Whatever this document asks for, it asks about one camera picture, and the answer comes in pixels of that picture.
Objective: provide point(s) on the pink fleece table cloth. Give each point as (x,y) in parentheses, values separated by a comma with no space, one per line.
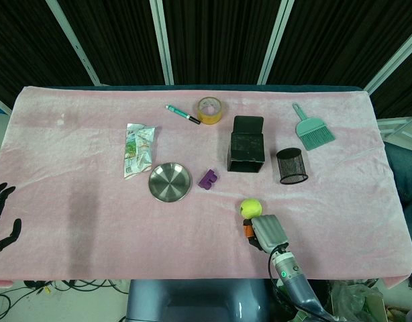
(92,234)

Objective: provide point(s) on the green hand brush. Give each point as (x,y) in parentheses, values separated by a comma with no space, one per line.
(310,131)

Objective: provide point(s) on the black cardboard box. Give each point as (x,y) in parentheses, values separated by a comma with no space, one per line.
(248,144)

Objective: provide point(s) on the blue denim trouser leg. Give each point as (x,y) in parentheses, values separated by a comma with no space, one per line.
(402,167)

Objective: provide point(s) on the grey blue robot torso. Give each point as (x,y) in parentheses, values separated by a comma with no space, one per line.
(192,302)

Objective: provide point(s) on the crumpled silver snack packet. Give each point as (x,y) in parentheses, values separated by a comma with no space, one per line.
(137,151)

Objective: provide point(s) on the white partition frame post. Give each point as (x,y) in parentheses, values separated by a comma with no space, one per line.
(162,42)
(73,42)
(394,57)
(275,42)

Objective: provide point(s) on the green barrel marker pen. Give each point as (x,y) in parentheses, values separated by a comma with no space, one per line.
(180,113)

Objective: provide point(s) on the yellow tennis ball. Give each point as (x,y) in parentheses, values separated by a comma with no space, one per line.
(250,208)

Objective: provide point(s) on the round stainless steel plate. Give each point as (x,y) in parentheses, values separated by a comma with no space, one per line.
(170,182)

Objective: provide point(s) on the grey metal frame stand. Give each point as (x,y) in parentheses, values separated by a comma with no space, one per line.
(397,129)

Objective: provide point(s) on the clear crumpled plastic bag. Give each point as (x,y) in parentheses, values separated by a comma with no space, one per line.
(357,298)

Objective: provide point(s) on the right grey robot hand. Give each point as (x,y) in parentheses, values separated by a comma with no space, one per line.
(268,231)

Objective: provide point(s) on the dark ribbed partition panel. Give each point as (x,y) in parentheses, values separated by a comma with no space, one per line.
(21,47)
(118,43)
(343,33)
(405,89)
(219,40)

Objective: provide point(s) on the yellow packing tape roll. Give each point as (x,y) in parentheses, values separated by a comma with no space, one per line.
(209,117)

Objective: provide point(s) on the purple plastic building block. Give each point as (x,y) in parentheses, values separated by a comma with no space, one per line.
(206,181)

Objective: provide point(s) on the black mesh pen holder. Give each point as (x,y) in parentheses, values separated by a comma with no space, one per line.
(291,169)

